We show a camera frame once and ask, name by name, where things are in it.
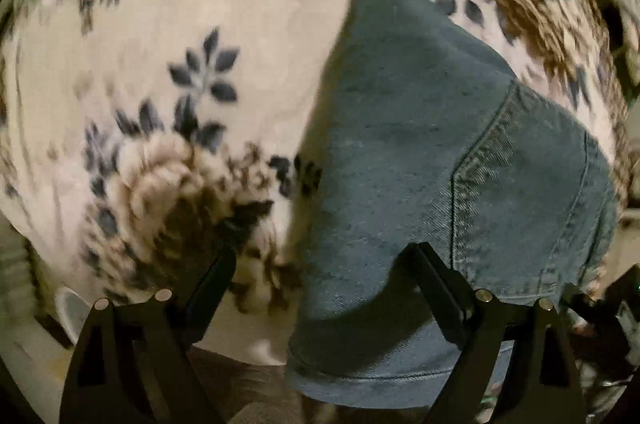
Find white cup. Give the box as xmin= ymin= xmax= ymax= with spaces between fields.
xmin=54 ymin=288 xmax=97 ymax=346

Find floral blanket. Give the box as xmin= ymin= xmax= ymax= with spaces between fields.
xmin=0 ymin=0 xmax=632 ymax=366

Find blue denim pants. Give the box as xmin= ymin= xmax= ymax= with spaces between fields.
xmin=285 ymin=0 xmax=622 ymax=408

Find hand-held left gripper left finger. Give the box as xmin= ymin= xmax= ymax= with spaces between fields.
xmin=60 ymin=248 xmax=237 ymax=424

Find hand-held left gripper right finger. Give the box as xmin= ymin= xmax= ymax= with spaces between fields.
xmin=400 ymin=243 xmax=586 ymax=424

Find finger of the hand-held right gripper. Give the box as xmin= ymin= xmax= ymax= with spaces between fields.
xmin=595 ymin=266 xmax=640 ymax=307

